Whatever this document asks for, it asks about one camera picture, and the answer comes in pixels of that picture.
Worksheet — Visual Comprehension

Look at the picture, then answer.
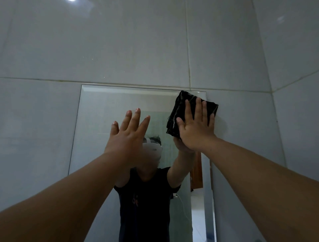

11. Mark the person's left forearm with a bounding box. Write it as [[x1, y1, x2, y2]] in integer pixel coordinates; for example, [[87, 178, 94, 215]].
[[0, 152, 135, 242]]

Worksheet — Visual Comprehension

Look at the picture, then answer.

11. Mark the person's left hand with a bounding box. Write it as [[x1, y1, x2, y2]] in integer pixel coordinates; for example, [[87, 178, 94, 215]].
[[104, 108, 151, 168]]

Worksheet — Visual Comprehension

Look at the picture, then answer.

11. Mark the frameless rectangular wall mirror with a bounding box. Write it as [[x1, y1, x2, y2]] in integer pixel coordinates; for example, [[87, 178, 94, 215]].
[[68, 84, 217, 242]]

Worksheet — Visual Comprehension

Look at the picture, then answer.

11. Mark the black cleaning cloth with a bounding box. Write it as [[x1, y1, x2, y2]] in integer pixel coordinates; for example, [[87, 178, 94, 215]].
[[166, 90, 219, 139]]

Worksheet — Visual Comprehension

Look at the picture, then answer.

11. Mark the person's right hand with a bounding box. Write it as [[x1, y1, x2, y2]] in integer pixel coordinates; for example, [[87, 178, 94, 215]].
[[176, 97, 218, 152]]

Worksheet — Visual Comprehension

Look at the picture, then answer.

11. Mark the person's right forearm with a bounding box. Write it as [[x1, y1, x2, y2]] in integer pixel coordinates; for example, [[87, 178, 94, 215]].
[[201, 138, 319, 242]]

